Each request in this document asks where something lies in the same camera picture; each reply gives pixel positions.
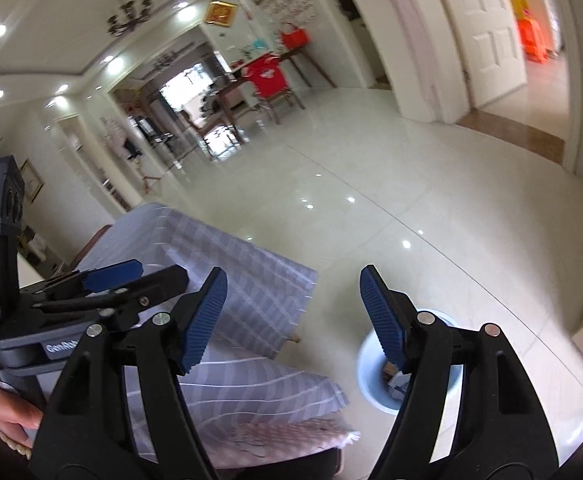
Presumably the chair with metal legs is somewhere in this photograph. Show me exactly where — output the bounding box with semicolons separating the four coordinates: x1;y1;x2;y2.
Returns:
256;87;307;124

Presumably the wooden dining table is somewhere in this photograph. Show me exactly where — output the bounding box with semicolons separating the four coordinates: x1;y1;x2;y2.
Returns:
210;47;335;144

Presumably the orange plastic object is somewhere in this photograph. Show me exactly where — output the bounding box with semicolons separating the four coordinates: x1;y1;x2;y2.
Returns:
518;19;548;64

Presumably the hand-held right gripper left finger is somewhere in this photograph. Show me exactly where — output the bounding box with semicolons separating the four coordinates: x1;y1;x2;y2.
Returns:
28;266;230;480

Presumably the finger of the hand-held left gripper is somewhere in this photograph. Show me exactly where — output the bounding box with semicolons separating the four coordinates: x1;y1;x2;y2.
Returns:
33;264;191;332
46;258;145;302

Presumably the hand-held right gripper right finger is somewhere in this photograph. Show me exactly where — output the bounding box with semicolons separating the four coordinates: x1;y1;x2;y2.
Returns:
359;264;561;480

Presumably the person's left hand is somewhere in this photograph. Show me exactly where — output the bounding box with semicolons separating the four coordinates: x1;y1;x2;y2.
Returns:
0;374;46;449

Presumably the pink printed cloth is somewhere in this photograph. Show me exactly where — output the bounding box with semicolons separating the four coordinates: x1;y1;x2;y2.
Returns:
220;421;363;472

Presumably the light blue trash bin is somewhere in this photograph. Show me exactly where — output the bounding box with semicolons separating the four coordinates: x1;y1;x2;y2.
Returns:
356;308;465;417

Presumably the blue checked tablecloth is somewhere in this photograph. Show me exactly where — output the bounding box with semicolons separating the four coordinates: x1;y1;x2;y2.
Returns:
78;203;351;466

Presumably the gold diamond wall decoration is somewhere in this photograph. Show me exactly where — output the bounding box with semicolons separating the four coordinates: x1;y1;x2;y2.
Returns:
205;0;239;26

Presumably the white panel door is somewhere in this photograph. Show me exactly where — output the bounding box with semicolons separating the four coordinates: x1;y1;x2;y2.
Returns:
430;0;528;112

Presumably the small framed wall picture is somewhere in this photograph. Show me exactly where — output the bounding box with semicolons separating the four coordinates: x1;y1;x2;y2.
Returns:
18;158;45;204

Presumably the black chandelier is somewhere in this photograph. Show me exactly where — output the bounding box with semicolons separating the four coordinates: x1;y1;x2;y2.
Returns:
106;0;154;39

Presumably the beige bead bracelet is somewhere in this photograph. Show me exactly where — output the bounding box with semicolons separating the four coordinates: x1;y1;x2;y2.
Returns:
0;429;33;462

